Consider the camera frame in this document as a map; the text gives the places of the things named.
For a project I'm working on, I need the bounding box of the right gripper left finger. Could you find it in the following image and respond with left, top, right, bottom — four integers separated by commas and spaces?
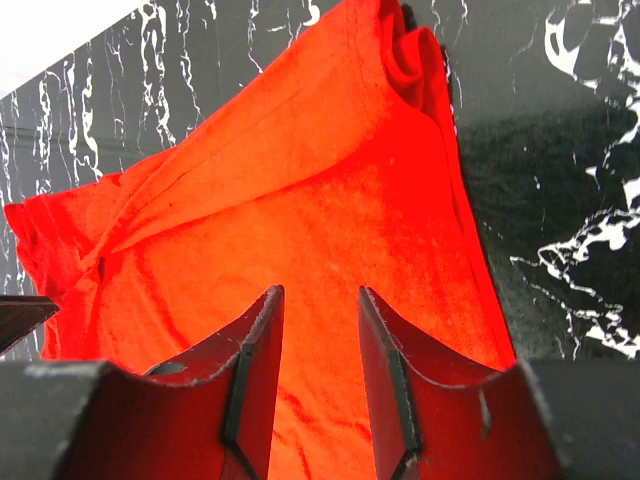
1, 285, 284, 479

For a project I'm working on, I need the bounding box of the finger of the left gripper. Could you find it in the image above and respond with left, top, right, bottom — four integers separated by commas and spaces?
0, 295, 59, 354

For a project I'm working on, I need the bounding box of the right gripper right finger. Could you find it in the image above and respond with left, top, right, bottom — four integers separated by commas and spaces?
358, 287, 639, 479

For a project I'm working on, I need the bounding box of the red t shirt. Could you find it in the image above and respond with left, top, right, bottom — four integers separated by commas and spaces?
4, 1, 515, 479

